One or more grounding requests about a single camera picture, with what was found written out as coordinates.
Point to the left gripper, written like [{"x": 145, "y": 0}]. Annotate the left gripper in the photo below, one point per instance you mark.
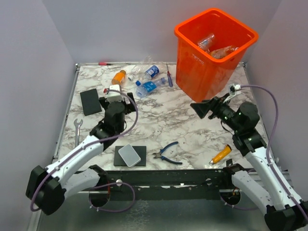
[{"x": 129, "y": 108}]

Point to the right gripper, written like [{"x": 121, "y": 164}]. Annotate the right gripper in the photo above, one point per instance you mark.
[{"x": 216, "y": 104}]

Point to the small orange juice bottle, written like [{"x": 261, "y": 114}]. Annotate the small orange juice bottle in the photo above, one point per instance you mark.
[{"x": 119, "y": 78}]

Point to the tall orange label bottle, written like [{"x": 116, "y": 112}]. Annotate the tall orange label bottle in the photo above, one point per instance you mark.
[{"x": 223, "y": 52}]

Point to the clear plastic cup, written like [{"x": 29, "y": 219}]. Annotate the clear plastic cup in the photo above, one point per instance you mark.
[{"x": 206, "y": 42}]

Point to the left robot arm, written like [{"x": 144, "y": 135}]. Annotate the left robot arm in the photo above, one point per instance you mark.
[{"x": 49, "y": 186}]

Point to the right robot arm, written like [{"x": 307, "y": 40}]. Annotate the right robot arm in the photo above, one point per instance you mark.
[{"x": 283, "y": 209}]

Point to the orange plastic bin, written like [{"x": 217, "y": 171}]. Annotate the orange plastic bin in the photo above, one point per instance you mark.
[{"x": 198, "y": 74}]

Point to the blue label water bottle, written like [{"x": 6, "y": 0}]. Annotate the blue label water bottle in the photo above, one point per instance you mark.
[{"x": 148, "y": 87}]

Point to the black foam pad upper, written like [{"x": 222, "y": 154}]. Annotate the black foam pad upper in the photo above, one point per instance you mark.
[{"x": 90, "y": 102}]

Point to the clear crushed bottle back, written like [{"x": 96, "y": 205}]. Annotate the clear crushed bottle back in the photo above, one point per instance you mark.
[{"x": 142, "y": 66}]

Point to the blue label bottle top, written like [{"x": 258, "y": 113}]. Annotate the blue label bottle top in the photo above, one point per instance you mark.
[{"x": 150, "y": 73}]

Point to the red screwdriver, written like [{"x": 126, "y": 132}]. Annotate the red screwdriver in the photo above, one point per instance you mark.
[{"x": 169, "y": 77}]

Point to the white rounded box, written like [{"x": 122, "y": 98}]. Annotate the white rounded box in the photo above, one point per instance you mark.
[{"x": 129, "y": 155}]

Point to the red pen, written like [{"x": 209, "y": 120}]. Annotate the red pen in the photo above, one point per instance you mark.
[{"x": 104, "y": 64}]

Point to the silver wrench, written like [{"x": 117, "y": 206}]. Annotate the silver wrench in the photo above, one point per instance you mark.
[{"x": 77, "y": 125}]

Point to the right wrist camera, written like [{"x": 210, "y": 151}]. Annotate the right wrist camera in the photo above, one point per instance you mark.
[{"x": 234, "y": 90}]

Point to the yellow handle utility knife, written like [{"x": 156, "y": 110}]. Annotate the yellow handle utility knife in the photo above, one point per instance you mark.
[{"x": 221, "y": 155}]

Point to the blue handle pliers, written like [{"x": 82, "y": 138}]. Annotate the blue handle pliers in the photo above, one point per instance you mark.
[{"x": 162, "y": 154}]

